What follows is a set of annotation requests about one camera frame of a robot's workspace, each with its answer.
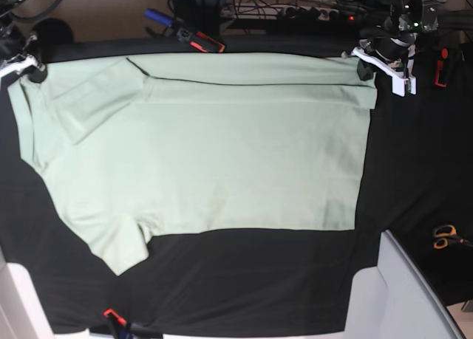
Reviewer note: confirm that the blue handled clamp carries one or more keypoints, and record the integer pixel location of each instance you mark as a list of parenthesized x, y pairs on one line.
[(162, 18)]

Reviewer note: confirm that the white table frame left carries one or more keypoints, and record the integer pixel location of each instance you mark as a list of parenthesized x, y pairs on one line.
[(22, 316)]

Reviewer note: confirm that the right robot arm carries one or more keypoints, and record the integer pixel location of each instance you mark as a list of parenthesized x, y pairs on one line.
[(7, 6)]

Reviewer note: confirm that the orange handled scissors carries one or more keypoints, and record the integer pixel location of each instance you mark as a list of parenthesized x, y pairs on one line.
[(447, 236)]

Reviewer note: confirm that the white table frame right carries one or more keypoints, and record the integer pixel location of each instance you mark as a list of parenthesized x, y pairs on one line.
[(393, 300)]

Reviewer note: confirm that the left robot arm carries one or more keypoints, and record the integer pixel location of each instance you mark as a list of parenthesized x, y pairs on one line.
[(414, 16)]

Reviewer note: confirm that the red black clamp top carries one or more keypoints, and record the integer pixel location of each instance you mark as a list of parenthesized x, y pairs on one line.
[(200, 41)]

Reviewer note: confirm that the red black clamp right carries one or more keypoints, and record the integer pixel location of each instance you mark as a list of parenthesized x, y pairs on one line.
[(440, 70)]

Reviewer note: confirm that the red clamp bottom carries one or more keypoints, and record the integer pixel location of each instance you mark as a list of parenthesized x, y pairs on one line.
[(122, 329)]

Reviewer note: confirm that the light green T-shirt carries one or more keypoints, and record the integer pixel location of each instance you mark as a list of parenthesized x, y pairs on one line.
[(153, 145)]

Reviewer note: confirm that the red black clamp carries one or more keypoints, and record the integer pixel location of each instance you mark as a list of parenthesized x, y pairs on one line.
[(200, 41), (440, 70)]

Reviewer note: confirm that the white table frame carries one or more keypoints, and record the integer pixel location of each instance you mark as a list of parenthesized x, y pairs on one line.
[(393, 300), (22, 316)]

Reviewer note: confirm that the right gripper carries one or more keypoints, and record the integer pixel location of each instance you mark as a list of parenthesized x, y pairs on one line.
[(21, 55)]

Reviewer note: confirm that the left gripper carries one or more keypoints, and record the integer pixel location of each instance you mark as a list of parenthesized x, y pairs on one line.
[(390, 53)]

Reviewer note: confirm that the white power strip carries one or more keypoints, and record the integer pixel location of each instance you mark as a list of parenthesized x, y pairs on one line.
[(307, 13)]

